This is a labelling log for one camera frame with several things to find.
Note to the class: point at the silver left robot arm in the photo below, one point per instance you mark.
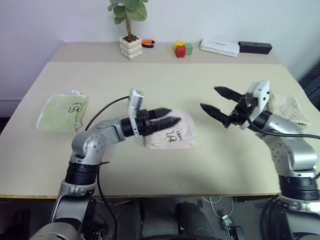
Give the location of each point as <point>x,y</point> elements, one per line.
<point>97,140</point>

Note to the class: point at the green plant in white pot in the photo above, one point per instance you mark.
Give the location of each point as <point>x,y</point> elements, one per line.
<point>131,48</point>

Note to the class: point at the beige towel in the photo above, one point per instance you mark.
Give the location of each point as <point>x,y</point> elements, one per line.
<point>180,137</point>
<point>287,107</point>

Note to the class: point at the long black box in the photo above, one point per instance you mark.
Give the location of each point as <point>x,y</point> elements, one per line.
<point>255,47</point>

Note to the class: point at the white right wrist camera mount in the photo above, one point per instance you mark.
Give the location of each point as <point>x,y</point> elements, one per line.
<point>260,97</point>

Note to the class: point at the green folded towel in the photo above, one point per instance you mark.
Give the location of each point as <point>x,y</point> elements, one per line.
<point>60,115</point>

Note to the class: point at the red wooden block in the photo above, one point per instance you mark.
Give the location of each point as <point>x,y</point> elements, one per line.
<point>180,52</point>

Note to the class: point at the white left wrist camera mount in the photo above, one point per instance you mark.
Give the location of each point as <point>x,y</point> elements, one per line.
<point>135,105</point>

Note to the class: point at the yellow wooden block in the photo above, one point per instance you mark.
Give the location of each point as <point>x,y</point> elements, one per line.
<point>178,43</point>

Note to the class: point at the black table leg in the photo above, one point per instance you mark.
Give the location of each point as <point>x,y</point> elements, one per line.
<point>140,212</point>

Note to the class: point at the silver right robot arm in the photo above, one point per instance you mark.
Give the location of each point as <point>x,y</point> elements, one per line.
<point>290,145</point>

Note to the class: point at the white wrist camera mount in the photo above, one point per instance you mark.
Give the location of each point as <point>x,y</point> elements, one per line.
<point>260,97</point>
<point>135,105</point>

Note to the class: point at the dark rounded upright shape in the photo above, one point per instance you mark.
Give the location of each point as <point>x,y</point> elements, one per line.
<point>192,222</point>

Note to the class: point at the green wooden block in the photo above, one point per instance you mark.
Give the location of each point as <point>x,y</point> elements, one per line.
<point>189,48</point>

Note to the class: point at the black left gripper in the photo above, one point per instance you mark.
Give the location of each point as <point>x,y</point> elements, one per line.
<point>145,123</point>

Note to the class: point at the metal clamp bracket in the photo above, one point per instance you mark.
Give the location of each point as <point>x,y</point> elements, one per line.
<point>231,226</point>

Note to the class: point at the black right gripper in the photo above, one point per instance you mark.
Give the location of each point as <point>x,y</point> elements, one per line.
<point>241,112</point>

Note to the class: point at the flat white box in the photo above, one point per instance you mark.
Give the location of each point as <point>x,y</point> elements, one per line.
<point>218,47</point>

